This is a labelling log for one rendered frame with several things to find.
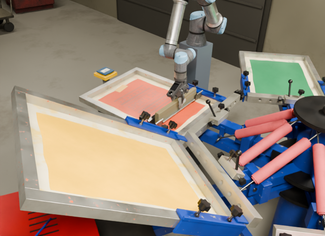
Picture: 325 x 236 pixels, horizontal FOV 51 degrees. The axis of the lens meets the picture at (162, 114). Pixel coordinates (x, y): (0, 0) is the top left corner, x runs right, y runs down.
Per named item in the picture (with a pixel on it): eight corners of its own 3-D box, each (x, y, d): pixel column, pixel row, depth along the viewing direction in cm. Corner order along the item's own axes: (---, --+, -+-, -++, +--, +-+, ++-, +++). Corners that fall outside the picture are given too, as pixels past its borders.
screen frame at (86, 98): (79, 101, 231) (78, 96, 229) (136, 71, 270) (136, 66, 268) (172, 148, 192) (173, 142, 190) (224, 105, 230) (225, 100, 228)
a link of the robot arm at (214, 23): (209, 19, 251) (192, -26, 201) (229, 22, 246) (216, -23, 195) (204, 34, 250) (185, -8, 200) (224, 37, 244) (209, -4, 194)
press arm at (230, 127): (210, 126, 203) (211, 119, 200) (215, 122, 207) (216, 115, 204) (236, 138, 194) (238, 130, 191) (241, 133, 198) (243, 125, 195)
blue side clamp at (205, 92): (184, 94, 244) (184, 85, 240) (187, 91, 247) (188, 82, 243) (220, 109, 229) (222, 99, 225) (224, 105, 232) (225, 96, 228)
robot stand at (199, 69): (186, 154, 333) (195, 36, 267) (200, 163, 323) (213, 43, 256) (173, 163, 323) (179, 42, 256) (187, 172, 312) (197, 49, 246)
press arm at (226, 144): (128, 107, 243) (128, 99, 240) (134, 103, 247) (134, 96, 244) (302, 187, 181) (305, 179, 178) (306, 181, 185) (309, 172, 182)
